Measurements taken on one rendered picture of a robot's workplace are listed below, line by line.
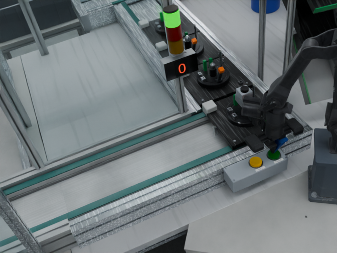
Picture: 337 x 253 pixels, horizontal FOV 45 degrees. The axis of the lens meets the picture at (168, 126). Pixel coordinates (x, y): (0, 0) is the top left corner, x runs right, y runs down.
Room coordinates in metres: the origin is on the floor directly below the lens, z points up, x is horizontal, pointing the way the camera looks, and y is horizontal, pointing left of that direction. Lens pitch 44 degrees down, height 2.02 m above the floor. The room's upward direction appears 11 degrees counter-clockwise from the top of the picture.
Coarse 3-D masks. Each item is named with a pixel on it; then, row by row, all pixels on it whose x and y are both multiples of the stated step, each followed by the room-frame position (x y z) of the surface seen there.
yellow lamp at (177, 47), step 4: (180, 40) 1.12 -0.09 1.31; (168, 44) 1.14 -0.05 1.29; (172, 44) 1.12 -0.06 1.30; (176, 44) 1.12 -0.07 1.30; (180, 44) 1.12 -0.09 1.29; (172, 48) 1.12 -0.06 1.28; (176, 48) 1.12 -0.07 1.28; (180, 48) 1.12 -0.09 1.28; (172, 52) 1.13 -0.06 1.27; (176, 52) 1.12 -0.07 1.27; (180, 52) 1.12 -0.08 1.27
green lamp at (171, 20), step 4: (176, 12) 1.12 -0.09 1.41; (164, 16) 1.13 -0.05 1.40; (168, 16) 1.12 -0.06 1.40; (172, 16) 1.12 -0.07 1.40; (176, 16) 1.12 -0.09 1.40; (164, 20) 1.14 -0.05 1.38; (168, 20) 1.12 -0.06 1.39; (172, 20) 1.12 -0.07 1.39; (176, 20) 1.12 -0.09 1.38; (180, 20) 1.14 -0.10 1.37; (168, 24) 1.12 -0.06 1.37; (172, 24) 1.12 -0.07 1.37; (176, 24) 1.12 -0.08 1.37
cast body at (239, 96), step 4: (236, 88) 1.10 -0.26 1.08; (240, 88) 1.08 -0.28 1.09; (244, 88) 1.08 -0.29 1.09; (248, 88) 1.08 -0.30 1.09; (236, 92) 1.09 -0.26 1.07; (240, 92) 1.07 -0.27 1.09; (244, 92) 1.07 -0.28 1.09; (248, 92) 1.06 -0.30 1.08; (252, 92) 1.07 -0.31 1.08; (236, 96) 1.09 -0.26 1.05; (240, 96) 1.07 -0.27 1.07; (252, 96) 1.07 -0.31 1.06; (236, 100) 1.09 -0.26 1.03; (240, 100) 1.07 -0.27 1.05; (240, 104) 1.07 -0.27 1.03
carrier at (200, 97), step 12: (204, 60) 1.37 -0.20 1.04; (216, 60) 1.45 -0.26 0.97; (228, 60) 1.43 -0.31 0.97; (192, 72) 1.39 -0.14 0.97; (204, 72) 1.35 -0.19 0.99; (216, 72) 1.32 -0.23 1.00; (228, 72) 1.32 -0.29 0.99; (240, 72) 1.33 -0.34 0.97; (192, 84) 1.31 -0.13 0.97; (204, 84) 1.27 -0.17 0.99; (216, 84) 1.26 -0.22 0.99; (228, 84) 1.27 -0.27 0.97; (252, 84) 1.24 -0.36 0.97; (192, 96) 1.25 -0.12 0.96; (204, 96) 1.22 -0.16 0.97; (216, 96) 1.21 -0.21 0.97; (228, 96) 1.21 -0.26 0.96
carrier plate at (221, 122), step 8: (256, 88) 1.21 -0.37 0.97; (232, 96) 1.19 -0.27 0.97; (256, 96) 1.16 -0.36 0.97; (216, 104) 1.16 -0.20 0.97; (224, 104) 1.15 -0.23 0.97; (216, 112) 1.12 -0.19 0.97; (224, 112) 1.11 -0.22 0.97; (216, 120) 1.07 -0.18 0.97; (224, 120) 1.07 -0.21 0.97; (224, 128) 1.03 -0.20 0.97; (232, 128) 1.02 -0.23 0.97; (240, 128) 1.01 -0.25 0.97; (248, 128) 1.00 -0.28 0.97; (256, 128) 1.00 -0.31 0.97; (224, 136) 0.99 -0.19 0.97; (232, 136) 0.98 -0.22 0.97; (240, 136) 0.97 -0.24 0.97; (232, 144) 0.94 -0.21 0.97; (240, 144) 0.94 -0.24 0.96
